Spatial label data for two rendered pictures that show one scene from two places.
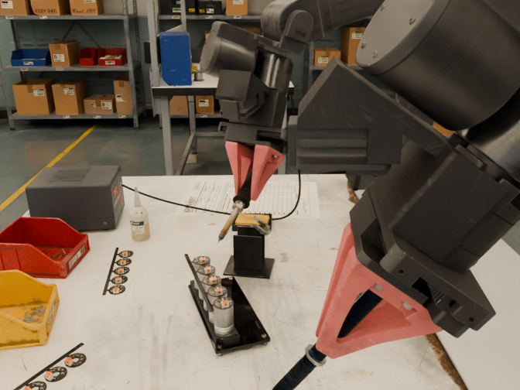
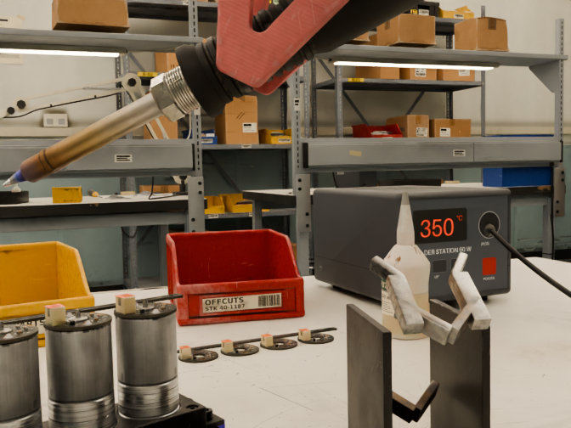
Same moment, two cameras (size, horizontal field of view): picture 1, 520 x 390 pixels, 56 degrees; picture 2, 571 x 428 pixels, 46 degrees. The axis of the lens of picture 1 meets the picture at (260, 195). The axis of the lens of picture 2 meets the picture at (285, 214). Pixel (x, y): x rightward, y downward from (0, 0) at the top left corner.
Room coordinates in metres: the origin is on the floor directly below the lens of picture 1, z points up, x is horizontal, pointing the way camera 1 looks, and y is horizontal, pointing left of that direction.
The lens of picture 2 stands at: (0.58, -0.19, 0.87)
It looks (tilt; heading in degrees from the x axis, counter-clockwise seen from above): 4 degrees down; 71
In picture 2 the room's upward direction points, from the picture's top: 1 degrees counter-clockwise
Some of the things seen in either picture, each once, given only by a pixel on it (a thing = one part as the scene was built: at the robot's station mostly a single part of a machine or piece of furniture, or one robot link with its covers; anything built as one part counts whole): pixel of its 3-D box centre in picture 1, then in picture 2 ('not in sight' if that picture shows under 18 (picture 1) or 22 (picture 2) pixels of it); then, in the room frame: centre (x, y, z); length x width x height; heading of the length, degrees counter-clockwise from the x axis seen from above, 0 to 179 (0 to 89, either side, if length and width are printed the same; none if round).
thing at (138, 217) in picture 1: (138, 213); (405, 262); (0.81, 0.22, 0.80); 0.03 x 0.03 x 0.10
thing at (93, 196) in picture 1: (79, 198); (405, 240); (0.88, 0.35, 0.80); 0.15 x 0.12 x 0.10; 95
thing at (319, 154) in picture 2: not in sight; (440, 155); (2.17, 2.37, 0.90); 1.30 x 0.06 x 0.12; 2
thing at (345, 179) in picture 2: not in sight; (355, 180); (1.82, 2.51, 0.80); 0.15 x 0.12 x 0.10; 111
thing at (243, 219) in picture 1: (252, 221); not in sight; (0.86, 0.01, 0.76); 0.07 x 0.05 x 0.02; 87
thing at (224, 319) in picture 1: (224, 319); not in sight; (0.51, 0.04, 0.79); 0.02 x 0.02 x 0.05
